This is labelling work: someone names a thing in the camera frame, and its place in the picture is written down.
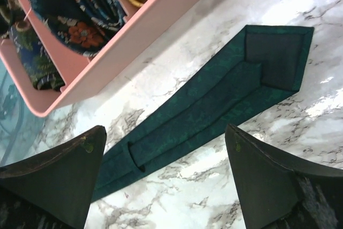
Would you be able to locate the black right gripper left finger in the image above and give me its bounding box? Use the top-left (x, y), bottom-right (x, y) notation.
top-left (1, 125), bottom-right (107, 228)

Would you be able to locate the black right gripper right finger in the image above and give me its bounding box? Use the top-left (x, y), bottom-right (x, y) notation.
top-left (225, 124), bottom-right (342, 228)

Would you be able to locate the rolled blue striped tie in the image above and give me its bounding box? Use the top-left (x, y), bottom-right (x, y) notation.
top-left (29, 0), bottom-right (125, 57)

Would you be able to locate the rolled blue floral tie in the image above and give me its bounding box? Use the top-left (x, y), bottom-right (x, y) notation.
top-left (1, 0), bottom-right (65, 91)

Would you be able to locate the pink divided organizer tray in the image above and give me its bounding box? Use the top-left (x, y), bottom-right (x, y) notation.
top-left (1, 0), bottom-right (199, 117)

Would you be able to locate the clear blue plastic tub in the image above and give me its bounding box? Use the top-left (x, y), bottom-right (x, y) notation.
top-left (1, 63), bottom-right (45, 166)

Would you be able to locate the dark green necktie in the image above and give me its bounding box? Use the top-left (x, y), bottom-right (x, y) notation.
top-left (92, 25), bottom-right (314, 201)

